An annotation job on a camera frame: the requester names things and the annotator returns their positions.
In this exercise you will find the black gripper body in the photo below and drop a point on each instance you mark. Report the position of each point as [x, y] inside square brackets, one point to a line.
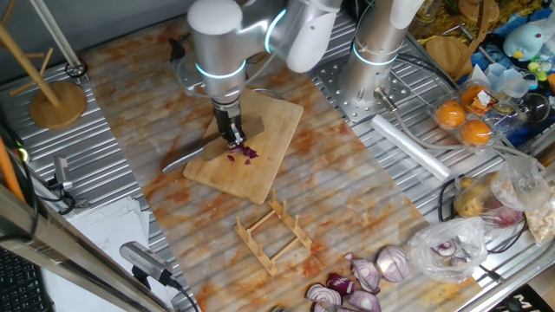
[225, 115]

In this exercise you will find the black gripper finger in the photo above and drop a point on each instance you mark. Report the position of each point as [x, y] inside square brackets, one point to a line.
[233, 139]
[242, 135]

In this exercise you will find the steel kitchen knife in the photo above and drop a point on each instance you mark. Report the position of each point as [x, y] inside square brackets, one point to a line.
[186, 159]

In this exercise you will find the wooden peg rack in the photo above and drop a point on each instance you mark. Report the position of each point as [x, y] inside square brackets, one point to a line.
[290, 222]

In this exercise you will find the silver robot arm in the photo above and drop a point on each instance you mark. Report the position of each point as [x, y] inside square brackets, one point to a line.
[373, 65]

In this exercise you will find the plastic bag with onions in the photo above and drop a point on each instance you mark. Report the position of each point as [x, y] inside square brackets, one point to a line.
[459, 234]

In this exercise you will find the medium red onion piece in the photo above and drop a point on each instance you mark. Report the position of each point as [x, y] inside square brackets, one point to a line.
[250, 152]

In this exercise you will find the small red onion piece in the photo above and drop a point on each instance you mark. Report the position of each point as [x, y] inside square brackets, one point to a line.
[230, 159]

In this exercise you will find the bamboo cutting board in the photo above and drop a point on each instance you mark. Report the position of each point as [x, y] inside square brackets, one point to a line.
[260, 182]

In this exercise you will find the marble pattern table mat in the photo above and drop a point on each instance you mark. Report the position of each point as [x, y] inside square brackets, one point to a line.
[347, 173]

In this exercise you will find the stack of white papers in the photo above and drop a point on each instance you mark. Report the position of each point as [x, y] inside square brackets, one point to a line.
[108, 229]

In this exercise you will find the wooden mug tree stand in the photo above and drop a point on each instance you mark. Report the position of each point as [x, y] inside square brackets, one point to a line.
[56, 106]

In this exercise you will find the white plastic wrap roll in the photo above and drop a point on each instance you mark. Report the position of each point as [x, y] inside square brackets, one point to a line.
[412, 147]

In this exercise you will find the black metal clamp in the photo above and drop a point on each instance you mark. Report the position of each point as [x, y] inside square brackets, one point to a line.
[63, 173]

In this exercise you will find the dark purple onion piece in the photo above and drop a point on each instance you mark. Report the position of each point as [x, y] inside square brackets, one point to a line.
[340, 284]

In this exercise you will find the striped onion wedge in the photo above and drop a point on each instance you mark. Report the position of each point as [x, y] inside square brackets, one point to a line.
[324, 295]
[325, 308]

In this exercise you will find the pale purple onion wedge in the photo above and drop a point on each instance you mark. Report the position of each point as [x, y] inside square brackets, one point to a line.
[364, 302]
[366, 275]

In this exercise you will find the big peeled onion half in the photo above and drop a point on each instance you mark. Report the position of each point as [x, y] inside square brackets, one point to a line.
[392, 264]

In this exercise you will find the wooden stand with disc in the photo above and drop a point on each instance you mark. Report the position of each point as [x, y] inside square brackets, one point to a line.
[448, 54]

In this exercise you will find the orange pole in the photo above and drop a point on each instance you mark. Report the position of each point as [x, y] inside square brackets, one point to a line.
[8, 173]

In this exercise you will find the orange fruit with label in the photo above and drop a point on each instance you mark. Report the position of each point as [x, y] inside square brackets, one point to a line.
[470, 95]

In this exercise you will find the plastic bag with potatoes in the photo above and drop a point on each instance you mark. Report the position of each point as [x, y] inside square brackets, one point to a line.
[472, 199]

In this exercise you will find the black keyboard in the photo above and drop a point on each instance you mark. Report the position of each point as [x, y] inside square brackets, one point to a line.
[19, 286]

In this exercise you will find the clear measuring cup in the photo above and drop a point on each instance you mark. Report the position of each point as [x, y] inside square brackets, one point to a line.
[507, 80]

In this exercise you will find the glass bowl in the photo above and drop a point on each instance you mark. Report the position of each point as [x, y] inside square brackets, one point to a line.
[535, 107]

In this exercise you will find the blue plush toy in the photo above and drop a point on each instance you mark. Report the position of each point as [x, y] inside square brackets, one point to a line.
[522, 41]

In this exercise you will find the green yellow toy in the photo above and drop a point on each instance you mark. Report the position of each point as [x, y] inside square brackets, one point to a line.
[537, 69]

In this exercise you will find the plastic bag with garlic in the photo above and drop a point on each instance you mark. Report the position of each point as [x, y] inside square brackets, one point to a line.
[542, 221]

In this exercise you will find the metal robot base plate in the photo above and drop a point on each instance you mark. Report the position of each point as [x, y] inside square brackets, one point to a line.
[334, 78]

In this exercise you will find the silver camera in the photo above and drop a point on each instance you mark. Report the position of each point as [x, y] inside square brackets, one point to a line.
[143, 260]

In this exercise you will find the aluminium frame beam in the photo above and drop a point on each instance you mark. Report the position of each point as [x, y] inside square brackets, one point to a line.
[65, 251]

